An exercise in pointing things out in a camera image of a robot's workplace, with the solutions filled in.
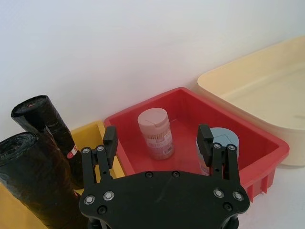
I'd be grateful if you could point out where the pink-lidded toothpick jar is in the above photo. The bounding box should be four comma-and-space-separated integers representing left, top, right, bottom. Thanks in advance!
137, 107, 175, 161

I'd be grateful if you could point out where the slim black bag roll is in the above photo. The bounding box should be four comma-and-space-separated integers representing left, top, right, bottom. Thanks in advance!
10, 95, 84, 190

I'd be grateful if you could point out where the yellow plastic bin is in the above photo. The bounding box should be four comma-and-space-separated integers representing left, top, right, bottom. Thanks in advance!
0, 120, 126, 229

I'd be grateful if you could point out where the cream plastic bin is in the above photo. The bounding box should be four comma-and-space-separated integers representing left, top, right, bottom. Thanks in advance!
197, 35, 305, 167

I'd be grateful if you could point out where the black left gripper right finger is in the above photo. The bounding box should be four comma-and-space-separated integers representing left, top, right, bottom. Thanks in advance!
195, 124, 242, 187

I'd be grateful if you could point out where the red plastic bin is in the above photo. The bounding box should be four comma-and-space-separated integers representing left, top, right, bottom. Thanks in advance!
103, 87, 290, 204

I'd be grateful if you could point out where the blue-lidded jar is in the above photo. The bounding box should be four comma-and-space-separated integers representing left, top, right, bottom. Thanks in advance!
195, 126, 240, 177

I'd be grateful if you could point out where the thick black bag roll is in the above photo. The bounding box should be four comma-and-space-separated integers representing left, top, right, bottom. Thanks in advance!
0, 131, 91, 229

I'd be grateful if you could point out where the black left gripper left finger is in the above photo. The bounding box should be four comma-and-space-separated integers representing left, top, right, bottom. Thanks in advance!
81, 125, 119, 186

